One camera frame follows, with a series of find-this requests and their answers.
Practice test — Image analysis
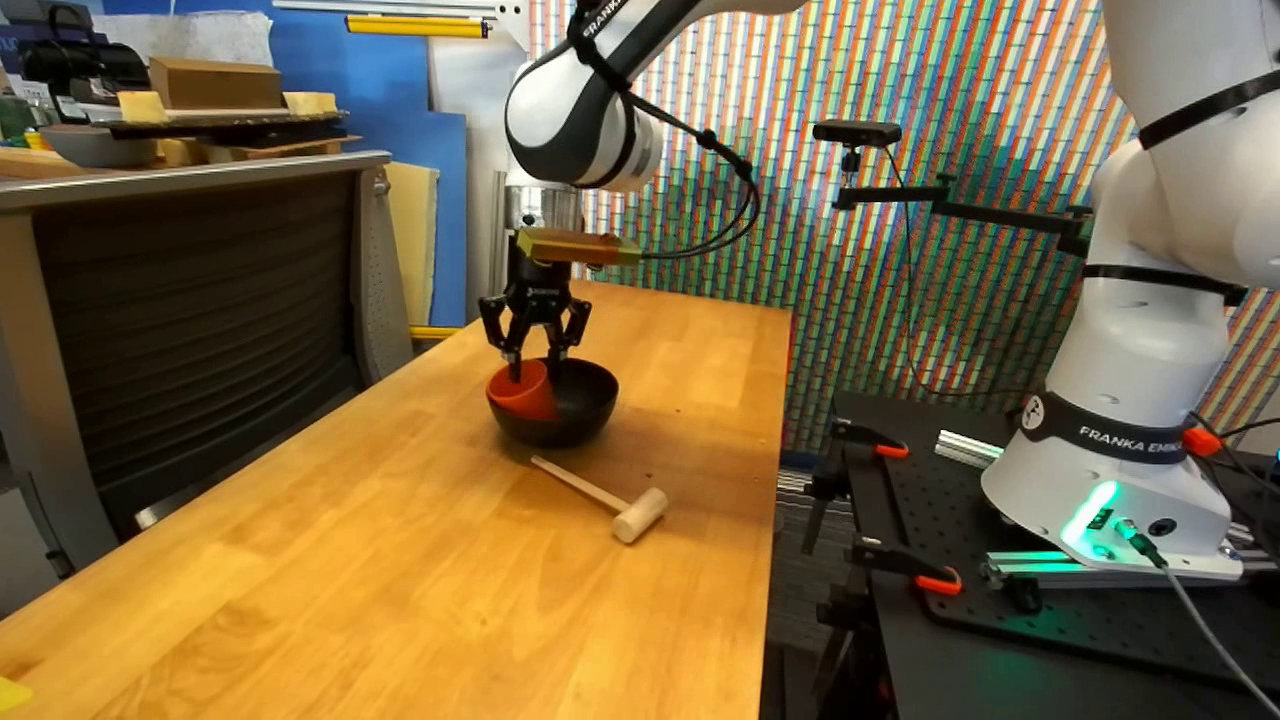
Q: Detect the black camera on mount arm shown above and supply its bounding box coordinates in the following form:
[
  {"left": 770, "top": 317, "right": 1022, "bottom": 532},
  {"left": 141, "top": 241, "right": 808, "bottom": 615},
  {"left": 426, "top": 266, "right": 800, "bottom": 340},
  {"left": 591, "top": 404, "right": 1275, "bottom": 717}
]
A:
[{"left": 814, "top": 121, "right": 1091, "bottom": 257}]

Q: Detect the black bowl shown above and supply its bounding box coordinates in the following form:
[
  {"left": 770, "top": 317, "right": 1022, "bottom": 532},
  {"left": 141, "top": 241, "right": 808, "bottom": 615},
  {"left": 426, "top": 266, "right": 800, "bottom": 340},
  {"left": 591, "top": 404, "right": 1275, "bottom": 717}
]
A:
[{"left": 487, "top": 360, "right": 621, "bottom": 447}]

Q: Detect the yellow level bar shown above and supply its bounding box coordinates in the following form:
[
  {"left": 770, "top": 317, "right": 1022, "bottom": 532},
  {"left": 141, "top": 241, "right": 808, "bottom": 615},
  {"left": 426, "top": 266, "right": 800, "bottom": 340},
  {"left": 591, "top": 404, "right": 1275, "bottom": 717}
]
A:
[{"left": 345, "top": 18, "right": 487, "bottom": 41}]

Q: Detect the orange plastic cup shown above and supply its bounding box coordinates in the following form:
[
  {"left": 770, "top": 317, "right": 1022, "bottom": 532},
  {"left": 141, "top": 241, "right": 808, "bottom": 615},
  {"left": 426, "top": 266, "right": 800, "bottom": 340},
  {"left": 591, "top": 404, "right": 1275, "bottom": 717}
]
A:
[{"left": 487, "top": 360, "right": 556, "bottom": 422}]

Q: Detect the grey cable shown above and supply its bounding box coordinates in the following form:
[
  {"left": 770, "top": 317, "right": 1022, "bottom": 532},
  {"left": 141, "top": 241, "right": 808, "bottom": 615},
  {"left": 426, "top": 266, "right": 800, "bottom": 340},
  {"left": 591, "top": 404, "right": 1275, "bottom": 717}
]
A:
[{"left": 1134, "top": 524, "right": 1280, "bottom": 720}]

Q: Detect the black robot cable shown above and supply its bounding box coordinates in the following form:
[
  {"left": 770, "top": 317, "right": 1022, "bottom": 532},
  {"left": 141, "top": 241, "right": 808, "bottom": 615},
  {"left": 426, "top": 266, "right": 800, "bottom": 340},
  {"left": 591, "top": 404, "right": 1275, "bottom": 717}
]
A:
[{"left": 574, "top": 13, "right": 770, "bottom": 266}]

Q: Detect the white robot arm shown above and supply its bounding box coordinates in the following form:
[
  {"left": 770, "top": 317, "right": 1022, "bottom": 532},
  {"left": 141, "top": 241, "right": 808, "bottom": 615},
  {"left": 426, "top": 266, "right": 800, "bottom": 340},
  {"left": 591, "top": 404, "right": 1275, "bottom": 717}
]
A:
[{"left": 504, "top": 0, "right": 1280, "bottom": 582}]

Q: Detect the blue board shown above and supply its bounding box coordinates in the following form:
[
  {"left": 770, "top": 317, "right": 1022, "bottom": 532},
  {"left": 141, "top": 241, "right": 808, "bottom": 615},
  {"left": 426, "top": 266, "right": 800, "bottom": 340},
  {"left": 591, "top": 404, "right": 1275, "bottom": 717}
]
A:
[{"left": 96, "top": 0, "right": 471, "bottom": 324}]

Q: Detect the small wooden mallet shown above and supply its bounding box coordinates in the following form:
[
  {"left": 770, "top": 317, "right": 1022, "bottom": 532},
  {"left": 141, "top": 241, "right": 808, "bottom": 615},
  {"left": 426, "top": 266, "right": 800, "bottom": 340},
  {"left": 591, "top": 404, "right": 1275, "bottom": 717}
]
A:
[{"left": 537, "top": 455, "right": 667, "bottom": 543}]

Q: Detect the orange black clamp upper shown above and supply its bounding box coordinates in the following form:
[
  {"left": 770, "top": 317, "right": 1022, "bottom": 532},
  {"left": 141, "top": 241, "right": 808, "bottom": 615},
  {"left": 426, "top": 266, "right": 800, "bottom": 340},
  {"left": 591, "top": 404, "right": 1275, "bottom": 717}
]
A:
[{"left": 828, "top": 417, "right": 914, "bottom": 462}]

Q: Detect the orange black clamp lower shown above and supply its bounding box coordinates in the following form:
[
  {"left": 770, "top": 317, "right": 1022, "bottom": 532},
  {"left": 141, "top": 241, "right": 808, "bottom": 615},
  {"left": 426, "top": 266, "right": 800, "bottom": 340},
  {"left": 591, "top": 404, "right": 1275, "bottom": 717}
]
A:
[{"left": 851, "top": 535, "right": 965, "bottom": 598}]

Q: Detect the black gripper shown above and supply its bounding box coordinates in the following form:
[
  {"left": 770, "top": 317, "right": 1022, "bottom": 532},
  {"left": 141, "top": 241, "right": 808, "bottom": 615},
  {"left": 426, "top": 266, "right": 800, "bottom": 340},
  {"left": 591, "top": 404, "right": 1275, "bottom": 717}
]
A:
[{"left": 477, "top": 234, "right": 591, "bottom": 395}]

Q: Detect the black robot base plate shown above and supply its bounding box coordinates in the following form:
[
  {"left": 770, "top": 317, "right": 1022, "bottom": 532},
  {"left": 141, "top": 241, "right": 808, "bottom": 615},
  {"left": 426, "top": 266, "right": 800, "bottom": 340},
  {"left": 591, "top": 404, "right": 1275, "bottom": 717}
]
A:
[{"left": 831, "top": 395, "right": 1268, "bottom": 720}]

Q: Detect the orange black clamp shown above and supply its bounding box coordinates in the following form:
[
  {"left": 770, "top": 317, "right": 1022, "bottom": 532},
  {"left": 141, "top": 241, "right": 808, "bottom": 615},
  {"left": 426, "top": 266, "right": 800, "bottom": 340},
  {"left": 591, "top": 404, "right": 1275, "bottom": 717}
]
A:
[
  {"left": 851, "top": 535, "right": 965, "bottom": 598},
  {"left": 828, "top": 417, "right": 914, "bottom": 462}
]

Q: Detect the grey cabinet with dark panel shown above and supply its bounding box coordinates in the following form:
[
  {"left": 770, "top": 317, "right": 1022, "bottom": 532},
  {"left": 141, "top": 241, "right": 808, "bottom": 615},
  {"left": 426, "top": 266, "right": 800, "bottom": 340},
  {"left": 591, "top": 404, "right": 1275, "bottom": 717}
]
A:
[{"left": 0, "top": 152, "right": 414, "bottom": 574}]

